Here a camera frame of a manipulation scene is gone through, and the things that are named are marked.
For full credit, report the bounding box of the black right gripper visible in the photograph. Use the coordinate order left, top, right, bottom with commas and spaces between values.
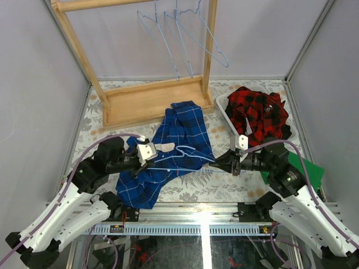
209, 147, 274, 176

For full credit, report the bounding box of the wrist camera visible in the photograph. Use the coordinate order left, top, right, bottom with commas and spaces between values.
136, 142, 175, 166
229, 134, 248, 151

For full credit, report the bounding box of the white plastic basket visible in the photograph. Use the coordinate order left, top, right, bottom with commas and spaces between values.
216, 91, 299, 142

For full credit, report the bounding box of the blue plaid shirt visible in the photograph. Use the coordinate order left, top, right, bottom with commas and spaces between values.
116, 101, 214, 209

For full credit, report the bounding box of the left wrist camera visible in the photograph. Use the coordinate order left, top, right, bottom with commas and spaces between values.
136, 142, 175, 166

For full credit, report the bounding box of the red shirt wire hanger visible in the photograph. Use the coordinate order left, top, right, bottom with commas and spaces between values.
137, 1, 180, 81

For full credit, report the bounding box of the wooden clothes rack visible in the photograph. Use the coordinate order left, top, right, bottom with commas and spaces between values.
51, 1, 217, 129

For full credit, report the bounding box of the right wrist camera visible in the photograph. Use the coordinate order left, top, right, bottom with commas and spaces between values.
229, 134, 248, 151

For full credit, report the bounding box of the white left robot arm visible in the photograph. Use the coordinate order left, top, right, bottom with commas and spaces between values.
6, 134, 157, 268

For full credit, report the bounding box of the black shirt wire hanger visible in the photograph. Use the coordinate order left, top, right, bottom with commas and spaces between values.
164, 0, 194, 78

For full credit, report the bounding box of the red plaid shirt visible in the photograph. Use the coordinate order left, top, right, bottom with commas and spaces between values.
225, 86, 292, 147

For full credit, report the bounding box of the aluminium mounting rail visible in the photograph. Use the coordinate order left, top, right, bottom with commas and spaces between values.
44, 201, 343, 236

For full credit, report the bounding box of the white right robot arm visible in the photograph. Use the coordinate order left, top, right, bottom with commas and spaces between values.
210, 140, 358, 268

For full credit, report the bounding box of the green cloth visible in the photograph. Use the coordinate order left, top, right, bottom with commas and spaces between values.
260, 151, 325, 198

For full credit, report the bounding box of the light blue wire hanger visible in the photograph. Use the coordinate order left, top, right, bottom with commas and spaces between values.
173, 0, 230, 68

